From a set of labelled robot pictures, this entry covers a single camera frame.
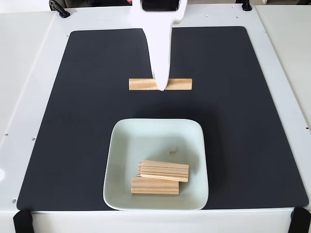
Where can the wooden block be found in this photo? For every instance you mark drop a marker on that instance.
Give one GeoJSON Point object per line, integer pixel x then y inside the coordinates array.
{"type": "Point", "coordinates": [141, 85]}
{"type": "Point", "coordinates": [139, 168]}
{"type": "Point", "coordinates": [165, 171]}
{"type": "Point", "coordinates": [155, 188]}

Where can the pale green square plate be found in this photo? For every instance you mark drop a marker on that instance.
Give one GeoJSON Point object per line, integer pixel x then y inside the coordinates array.
{"type": "Point", "coordinates": [121, 145]}

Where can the black table clamp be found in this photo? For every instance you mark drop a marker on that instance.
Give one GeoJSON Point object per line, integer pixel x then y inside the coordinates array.
{"type": "Point", "coordinates": [246, 5]}
{"type": "Point", "coordinates": [59, 8]}

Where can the black rubber mat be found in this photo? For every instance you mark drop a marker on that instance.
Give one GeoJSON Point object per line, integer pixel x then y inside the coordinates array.
{"type": "Point", "coordinates": [73, 121]}

